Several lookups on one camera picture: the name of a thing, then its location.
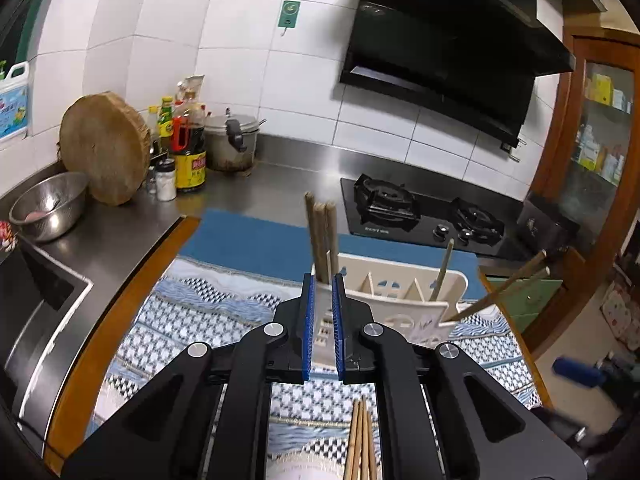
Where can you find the black range hood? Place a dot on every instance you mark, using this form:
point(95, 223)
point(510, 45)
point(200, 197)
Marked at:
point(440, 35)

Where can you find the wooden glass door cabinet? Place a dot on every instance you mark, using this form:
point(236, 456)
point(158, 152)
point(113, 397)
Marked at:
point(560, 135)

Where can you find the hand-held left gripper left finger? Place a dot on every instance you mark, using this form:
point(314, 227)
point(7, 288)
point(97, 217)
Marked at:
point(308, 330)

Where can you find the large soy sauce bottle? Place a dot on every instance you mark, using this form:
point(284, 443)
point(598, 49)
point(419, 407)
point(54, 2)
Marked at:
point(190, 170)

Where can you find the small glass shaker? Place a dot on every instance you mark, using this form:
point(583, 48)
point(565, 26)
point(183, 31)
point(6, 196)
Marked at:
point(151, 182)

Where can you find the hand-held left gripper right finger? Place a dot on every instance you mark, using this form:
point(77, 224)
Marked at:
point(340, 330)

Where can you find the green label bottle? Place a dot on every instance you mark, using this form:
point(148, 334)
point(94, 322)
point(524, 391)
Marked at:
point(165, 117)

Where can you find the black gas stove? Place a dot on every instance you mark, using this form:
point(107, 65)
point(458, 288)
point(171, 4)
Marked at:
point(425, 220)

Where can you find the stainless steel sink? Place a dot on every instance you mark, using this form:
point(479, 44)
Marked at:
point(35, 320)

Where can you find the red white scrubber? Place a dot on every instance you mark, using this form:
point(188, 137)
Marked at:
point(6, 234)

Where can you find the cream plastic utensil holder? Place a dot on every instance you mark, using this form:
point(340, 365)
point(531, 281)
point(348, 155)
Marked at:
point(352, 267)

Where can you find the steel pressure cooker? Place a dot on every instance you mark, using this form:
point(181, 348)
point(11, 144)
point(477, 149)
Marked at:
point(222, 150)

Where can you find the green wall hook plate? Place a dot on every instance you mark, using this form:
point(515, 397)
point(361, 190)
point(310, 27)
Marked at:
point(289, 14)

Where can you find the tan wooden chopstick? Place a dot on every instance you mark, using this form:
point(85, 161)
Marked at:
point(442, 270)
point(321, 240)
point(500, 287)
point(358, 440)
point(365, 450)
point(351, 440)
point(332, 235)
point(312, 235)
point(520, 287)

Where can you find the green drawer cabinet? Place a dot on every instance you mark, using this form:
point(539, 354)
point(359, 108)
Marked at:
point(535, 300)

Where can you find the blue white patterned cloth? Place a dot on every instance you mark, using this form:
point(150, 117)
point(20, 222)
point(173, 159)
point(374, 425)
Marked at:
point(200, 310)

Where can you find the white detergent bottle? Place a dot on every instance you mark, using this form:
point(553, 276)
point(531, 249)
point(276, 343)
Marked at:
point(12, 105)

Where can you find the yellow cap bottle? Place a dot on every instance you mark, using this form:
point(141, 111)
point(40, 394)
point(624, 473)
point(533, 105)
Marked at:
point(153, 130)

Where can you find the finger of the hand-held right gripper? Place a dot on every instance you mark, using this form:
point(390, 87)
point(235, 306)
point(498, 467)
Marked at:
point(575, 371)

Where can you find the black kitchen appliance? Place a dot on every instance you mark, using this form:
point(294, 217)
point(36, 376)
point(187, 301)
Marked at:
point(545, 230)

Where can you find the stainless steel bowl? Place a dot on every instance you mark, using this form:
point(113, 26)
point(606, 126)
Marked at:
point(47, 215)

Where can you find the white salt shaker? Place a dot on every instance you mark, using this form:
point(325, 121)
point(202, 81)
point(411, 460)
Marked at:
point(166, 187)

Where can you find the round wooden table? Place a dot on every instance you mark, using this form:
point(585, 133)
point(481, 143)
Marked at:
point(125, 300)

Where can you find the green framed window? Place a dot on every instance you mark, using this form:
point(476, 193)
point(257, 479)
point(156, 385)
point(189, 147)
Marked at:
point(22, 5)

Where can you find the round wooden cutting board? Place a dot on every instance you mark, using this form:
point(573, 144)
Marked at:
point(102, 150)

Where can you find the clear plastic food packet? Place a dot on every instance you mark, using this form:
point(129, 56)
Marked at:
point(192, 89)

